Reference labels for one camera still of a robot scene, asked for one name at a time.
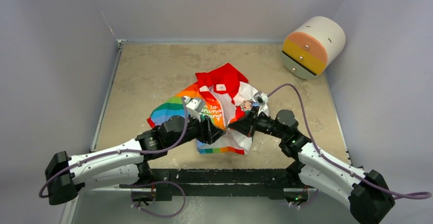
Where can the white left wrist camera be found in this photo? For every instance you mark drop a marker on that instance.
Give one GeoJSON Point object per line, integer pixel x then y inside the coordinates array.
{"type": "Point", "coordinates": [194, 107]}

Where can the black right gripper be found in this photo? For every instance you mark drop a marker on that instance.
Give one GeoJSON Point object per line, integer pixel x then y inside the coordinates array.
{"type": "Point", "coordinates": [251, 120]}

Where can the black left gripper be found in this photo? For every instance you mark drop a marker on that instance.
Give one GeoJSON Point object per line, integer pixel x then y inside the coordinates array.
{"type": "Point", "coordinates": [208, 132]}

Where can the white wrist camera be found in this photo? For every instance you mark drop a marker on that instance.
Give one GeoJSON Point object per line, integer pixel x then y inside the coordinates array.
{"type": "Point", "coordinates": [194, 107]}
{"type": "Point", "coordinates": [261, 99]}

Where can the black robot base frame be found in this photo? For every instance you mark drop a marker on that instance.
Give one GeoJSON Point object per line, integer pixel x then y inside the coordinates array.
{"type": "Point", "coordinates": [164, 183]}

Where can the round pastel drawer cabinet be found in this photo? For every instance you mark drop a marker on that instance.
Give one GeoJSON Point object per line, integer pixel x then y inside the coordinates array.
{"type": "Point", "coordinates": [311, 48]}

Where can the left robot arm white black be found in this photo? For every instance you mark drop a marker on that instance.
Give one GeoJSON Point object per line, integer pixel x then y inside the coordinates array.
{"type": "Point", "coordinates": [67, 175]}

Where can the rainbow red white kids jacket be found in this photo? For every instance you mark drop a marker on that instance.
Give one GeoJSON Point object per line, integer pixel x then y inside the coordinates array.
{"type": "Point", "coordinates": [228, 97]}

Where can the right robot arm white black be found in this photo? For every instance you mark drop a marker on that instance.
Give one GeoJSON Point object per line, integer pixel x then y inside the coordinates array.
{"type": "Point", "coordinates": [316, 168]}

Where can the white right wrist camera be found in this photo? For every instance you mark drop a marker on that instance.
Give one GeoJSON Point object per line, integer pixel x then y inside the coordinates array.
{"type": "Point", "coordinates": [261, 99]}

